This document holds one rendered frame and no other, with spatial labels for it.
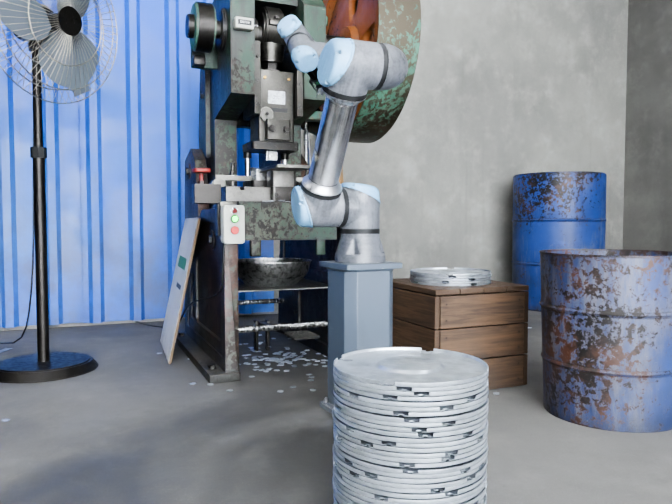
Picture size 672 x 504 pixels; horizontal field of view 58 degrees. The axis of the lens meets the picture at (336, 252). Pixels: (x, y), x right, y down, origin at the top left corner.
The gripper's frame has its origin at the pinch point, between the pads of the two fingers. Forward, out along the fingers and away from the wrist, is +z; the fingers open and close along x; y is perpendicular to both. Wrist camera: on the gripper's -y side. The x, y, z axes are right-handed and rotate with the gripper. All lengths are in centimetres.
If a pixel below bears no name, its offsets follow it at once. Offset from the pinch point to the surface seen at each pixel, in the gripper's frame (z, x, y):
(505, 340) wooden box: 59, 47, 73
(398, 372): -42, 56, 112
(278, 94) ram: 6.8, -34.9, -11.8
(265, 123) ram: 7.7, -38.6, 1.0
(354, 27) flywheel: 19, -14, -52
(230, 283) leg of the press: 12, -39, 68
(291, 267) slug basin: 37, -34, 50
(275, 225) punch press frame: 19, -31, 41
